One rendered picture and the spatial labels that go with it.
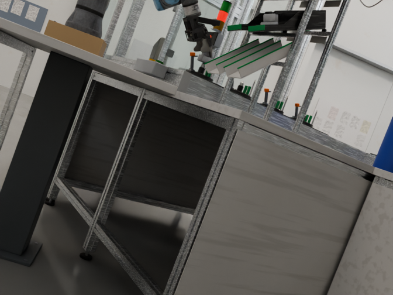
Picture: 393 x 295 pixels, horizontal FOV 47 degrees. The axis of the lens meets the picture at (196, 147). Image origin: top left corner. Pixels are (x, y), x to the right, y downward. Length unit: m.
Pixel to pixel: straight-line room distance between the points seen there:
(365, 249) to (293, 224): 0.33
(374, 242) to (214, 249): 0.67
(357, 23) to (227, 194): 10.25
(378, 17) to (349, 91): 1.85
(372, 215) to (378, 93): 9.90
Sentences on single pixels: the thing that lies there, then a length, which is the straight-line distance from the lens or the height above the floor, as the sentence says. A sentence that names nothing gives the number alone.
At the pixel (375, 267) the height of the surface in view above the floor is 0.50.
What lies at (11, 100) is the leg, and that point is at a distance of 2.40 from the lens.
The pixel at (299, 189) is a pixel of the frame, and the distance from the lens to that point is 1.69.
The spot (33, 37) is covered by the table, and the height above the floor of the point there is 0.84.
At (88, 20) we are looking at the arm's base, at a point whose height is 0.99.
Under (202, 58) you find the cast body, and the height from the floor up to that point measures 1.06.
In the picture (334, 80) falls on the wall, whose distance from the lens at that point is 11.24.
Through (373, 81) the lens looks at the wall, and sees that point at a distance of 11.70.
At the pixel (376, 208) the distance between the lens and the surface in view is 1.92.
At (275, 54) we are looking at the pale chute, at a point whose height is 1.13.
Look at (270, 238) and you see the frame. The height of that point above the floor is 0.48.
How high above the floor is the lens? 0.78
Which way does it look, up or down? 3 degrees down
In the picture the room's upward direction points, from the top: 21 degrees clockwise
